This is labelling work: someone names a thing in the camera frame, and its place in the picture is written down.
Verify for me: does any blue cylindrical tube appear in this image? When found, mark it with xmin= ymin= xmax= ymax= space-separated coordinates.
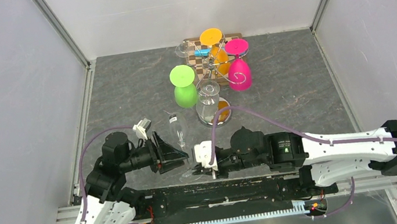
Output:
xmin=194 ymin=48 xmax=211 ymax=57

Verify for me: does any pink plastic wine glass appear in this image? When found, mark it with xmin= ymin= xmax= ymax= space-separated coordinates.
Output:
xmin=224 ymin=38 xmax=252 ymax=91

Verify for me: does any green plastic wine glass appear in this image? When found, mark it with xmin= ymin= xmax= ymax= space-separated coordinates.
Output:
xmin=169 ymin=64 xmax=198 ymax=108

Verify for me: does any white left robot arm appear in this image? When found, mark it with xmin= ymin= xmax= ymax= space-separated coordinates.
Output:
xmin=75 ymin=123 xmax=189 ymax=224

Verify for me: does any chrome wine glass rack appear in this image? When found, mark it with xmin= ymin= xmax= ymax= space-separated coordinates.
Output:
xmin=180 ymin=30 xmax=259 ymax=132

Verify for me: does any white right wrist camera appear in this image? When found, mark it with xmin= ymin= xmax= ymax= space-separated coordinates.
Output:
xmin=193 ymin=140 xmax=218 ymax=172

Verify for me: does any clear wine glass back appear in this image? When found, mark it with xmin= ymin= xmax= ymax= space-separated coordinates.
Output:
xmin=175 ymin=40 xmax=193 ymax=58

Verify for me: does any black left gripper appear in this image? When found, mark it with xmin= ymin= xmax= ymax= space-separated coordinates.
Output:
xmin=116 ymin=126 xmax=190 ymax=179

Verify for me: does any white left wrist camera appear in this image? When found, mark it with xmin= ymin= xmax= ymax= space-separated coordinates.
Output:
xmin=132 ymin=118 xmax=152 ymax=140

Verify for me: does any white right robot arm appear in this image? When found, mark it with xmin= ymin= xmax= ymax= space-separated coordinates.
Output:
xmin=192 ymin=120 xmax=397 ymax=195

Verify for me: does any clear wine glass front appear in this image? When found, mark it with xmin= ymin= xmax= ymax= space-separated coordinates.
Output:
xmin=196 ymin=80 xmax=220 ymax=124

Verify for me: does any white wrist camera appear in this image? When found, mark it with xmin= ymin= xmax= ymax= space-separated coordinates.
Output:
xmin=193 ymin=140 xmax=218 ymax=172
xmin=132 ymin=118 xmax=152 ymax=140

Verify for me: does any orange plastic wine glass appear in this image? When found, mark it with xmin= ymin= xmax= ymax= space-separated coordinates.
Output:
xmin=199 ymin=28 xmax=230 ymax=76

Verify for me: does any clear wine glass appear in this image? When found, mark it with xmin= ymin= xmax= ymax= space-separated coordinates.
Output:
xmin=175 ymin=40 xmax=193 ymax=58
xmin=168 ymin=111 xmax=201 ymax=183
xmin=196 ymin=80 xmax=220 ymax=124

